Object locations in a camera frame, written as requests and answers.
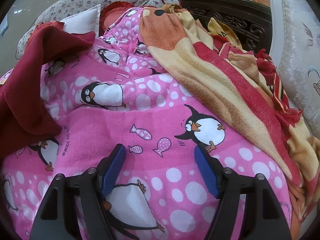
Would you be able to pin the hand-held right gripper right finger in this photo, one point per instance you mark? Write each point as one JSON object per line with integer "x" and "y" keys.
{"x": 206, "y": 170}

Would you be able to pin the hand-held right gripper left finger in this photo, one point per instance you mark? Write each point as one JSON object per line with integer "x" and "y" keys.
{"x": 113, "y": 170}

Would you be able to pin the dark red garment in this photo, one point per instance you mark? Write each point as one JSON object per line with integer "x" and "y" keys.
{"x": 27, "y": 80}

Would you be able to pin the pink penguin print blanket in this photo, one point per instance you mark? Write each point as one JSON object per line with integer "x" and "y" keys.
{"x": 155, "y": 115}

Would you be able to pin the orange cream bear print towel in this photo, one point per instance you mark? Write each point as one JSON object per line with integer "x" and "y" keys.
{"x": 212, "y": 80}

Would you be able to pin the dark red striped fringed cloth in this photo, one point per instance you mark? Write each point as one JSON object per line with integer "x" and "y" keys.
{"x": 280, "y": 92}

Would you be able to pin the white pillow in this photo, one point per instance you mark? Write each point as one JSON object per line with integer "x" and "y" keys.
{"x": 85, "y": 17}

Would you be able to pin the white embroidered upholstered sofa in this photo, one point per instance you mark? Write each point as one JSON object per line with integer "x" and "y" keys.
{"x": 295, "y": 42}

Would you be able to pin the dark carved wooden furniture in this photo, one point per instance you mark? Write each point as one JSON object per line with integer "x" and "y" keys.
{"x": 237, "y": 12}

